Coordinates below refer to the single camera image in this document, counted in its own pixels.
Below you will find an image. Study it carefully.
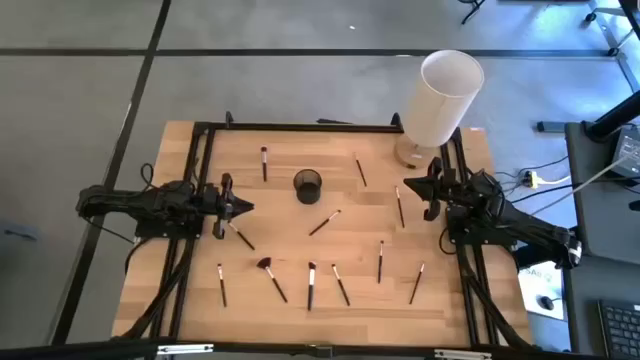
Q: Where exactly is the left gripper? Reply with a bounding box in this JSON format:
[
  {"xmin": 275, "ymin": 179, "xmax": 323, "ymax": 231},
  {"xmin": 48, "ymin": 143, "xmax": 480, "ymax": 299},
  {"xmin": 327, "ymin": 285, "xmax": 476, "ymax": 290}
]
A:
[{"xmin": 202, "ymin": 172, "xmax": 255, "ymax": 240}]

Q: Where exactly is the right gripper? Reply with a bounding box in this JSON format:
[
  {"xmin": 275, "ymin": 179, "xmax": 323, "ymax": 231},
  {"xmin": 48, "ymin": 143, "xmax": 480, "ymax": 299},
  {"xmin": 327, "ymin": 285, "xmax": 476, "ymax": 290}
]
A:
[{"xmin": 403, "ymin": 156, "xmax": 459, "ymax": 222}]

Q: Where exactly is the fan-shaped makeup brush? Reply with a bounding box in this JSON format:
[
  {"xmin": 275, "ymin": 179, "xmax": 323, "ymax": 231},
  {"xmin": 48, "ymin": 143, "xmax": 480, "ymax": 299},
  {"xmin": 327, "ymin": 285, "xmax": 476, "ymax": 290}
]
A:
[{"xmin": 256, "ymin": 256, "xmax": 290, "ymax": 304}]

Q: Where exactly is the thick makeup brush white ferrule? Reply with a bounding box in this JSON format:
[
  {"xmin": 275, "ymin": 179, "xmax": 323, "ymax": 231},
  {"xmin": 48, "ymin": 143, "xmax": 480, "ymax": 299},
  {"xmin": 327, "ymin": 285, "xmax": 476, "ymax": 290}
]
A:
[{"xmin": 306, "ymin": 260, "xmax": 318, "ymax": 312}]

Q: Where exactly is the black mesh pen cup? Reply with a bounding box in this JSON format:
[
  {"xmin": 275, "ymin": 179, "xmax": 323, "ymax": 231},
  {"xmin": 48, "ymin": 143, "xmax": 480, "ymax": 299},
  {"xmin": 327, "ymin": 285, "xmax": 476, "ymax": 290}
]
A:
[{"xmin": 292, "ymin": 168, "xmax": 323, "ymax": 206}]

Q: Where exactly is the white lamp with wooden base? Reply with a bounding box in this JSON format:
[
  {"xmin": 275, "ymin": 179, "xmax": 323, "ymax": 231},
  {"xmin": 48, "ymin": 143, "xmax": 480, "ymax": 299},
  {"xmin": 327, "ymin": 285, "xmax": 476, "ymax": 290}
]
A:
[{"xmin": 393, "ymin": 48, "xmax": 486, "ymax": 170}]

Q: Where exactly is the black chair base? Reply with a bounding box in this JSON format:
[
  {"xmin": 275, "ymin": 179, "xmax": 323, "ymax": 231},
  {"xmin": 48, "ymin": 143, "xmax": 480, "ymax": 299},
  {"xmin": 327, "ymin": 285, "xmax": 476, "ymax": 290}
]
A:
[{"xmin": 457, "ymin": 0, "xmax": 487, "ymax": 26}]

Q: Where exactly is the dark grey desk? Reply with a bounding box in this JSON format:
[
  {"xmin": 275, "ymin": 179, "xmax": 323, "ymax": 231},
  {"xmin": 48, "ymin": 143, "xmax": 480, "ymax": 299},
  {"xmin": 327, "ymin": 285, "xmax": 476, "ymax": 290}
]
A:
[{"xmin": 562, "ymin": 252, "xmax": 640, "ymax": 360}]

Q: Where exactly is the black stand pole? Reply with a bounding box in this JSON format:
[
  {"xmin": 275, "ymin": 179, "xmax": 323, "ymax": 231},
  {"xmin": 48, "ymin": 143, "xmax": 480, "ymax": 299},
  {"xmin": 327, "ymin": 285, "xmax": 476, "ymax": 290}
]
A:
[{"xmin": 583, "ymin": 89, "xmax": 640, "ymax": 143}]

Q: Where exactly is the grey electronic device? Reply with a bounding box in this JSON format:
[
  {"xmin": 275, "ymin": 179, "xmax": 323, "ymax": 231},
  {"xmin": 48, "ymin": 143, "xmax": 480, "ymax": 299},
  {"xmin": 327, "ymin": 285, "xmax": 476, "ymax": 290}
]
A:
[{"xmin": 610, "ymin": 124, "xmax": 640, "ymax": 180}]

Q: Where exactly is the black overhead rig beam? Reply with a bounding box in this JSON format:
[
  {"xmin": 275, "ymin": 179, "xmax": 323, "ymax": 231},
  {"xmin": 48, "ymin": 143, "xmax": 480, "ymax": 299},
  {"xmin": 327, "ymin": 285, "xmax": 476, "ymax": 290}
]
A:
[{"xmin": 0, "ymin": 338, "xmax": 640, "ymax": 360}]

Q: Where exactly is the black keyboard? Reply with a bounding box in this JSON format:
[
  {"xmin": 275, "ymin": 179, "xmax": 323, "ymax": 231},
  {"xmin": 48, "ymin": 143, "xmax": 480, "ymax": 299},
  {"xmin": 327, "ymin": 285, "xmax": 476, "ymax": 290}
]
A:
[{"xmin": 598, "ymin": 298, "xmax": 640, "ymax": 359}]

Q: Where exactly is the black aluminium table frame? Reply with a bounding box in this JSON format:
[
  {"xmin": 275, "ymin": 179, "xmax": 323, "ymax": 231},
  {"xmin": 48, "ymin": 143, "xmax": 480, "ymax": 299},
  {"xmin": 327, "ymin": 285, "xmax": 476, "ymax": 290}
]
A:
[{"xmin": 112, "ymin": 110, "xmax": 539, "ymax": 351}]

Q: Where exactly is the black cable bundle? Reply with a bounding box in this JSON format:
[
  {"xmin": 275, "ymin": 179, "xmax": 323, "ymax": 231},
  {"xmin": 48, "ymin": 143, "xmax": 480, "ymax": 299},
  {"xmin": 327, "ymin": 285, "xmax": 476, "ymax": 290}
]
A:
[
  {"xmin": 457, "ymin": 243, "xmax": 534, "ymax": 350},
  {"xmin": 119, "ymin": 237, "xmax": 197, "ymax": 342}
]

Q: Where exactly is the silver metal bracket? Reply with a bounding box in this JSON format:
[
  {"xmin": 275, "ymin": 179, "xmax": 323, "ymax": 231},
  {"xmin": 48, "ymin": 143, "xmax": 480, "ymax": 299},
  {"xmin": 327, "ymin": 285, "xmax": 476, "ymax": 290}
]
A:
[
  {"xmin": 156, "ymin": 342, "xmax": 215, "ymax": 357},
  {"xmin": 433, "ymin": 348, "xmax": 494, "ymax": 360}
]

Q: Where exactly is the white cable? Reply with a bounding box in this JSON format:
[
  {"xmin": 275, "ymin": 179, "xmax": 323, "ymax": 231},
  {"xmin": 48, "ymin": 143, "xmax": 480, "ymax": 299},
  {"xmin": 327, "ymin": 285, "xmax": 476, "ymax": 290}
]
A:
[{"xmin": 529, "ymin": 148, "xmax": 640, "ymax": 217}]

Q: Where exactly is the metal cart frame with casters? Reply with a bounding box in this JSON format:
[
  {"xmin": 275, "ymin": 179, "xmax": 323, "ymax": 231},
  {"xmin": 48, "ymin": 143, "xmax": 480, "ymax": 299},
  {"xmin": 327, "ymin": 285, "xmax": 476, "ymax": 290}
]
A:
[{"xmin": 583, "ymin": 0, "xmax": 640, "ymax": 94}]

